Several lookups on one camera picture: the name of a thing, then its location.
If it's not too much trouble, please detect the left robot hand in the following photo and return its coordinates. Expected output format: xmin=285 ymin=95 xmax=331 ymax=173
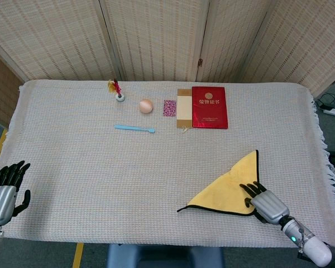
xmin=0 ymin=160 xmax=31 ymax=226

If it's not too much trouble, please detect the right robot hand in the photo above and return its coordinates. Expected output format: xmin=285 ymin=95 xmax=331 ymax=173
xmin=239 ymin=181 xmax=290 ymax=226

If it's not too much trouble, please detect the black and yellow cloth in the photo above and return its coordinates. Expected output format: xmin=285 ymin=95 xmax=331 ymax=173
xmin=176 ymin=150 xmax=260 ymax=217

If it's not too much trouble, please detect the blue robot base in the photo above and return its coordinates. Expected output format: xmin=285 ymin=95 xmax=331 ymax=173
xmin=106 ymin=244 xmax=224 ymax=268

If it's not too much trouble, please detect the woven white tablecloth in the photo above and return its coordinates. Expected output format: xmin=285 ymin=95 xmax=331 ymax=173
xmin=0 ymin=79 xmax=335 ymax=249

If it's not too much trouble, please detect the red certificate book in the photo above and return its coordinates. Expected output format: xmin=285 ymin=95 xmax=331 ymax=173
xmin=192 ymin=86 xmax=229 ymax=130

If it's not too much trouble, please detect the beige and brown booklet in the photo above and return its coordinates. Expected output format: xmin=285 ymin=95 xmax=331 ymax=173
xmin=176 ymin=88 xmax=194 ymax=130

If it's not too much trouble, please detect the pink patterned card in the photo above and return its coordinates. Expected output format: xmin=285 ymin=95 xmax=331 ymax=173
xmin=162 ymin=99 xmax=177 ymax=117

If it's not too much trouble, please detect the blue toothbrush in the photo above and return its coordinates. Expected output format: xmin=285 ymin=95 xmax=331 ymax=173
xmin=114 ymin=125 xmax=156 ymax=134

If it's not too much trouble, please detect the egg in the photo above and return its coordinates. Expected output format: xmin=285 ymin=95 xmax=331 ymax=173
xmin=139 ymin=98 xmax=154 ymax=114

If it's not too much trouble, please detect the feather shuttlecock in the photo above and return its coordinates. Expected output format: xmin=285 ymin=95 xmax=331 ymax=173
xmin=107 ymin=78 xmax=126 ymax=102

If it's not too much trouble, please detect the bamboo folding screen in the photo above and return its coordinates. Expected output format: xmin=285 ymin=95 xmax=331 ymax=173
xmin=0 ymin=0 xmax=335 ymax=126

